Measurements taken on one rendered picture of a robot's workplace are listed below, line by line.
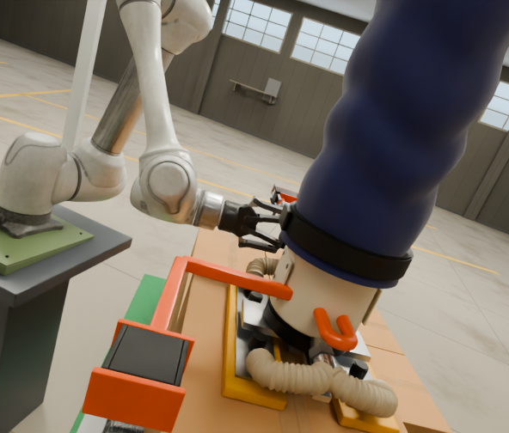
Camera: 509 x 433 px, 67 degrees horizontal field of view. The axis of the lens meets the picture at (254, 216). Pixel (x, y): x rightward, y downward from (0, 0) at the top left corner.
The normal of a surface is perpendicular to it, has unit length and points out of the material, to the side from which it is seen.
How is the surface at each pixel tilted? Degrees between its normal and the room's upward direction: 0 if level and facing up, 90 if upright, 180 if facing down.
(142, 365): 0
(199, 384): 0
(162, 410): 90
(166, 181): 71
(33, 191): 90
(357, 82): 99
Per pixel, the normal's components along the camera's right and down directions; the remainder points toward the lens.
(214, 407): 0.32, -0.90
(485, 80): 0.44, 0.18
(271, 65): -0.26, 0.22
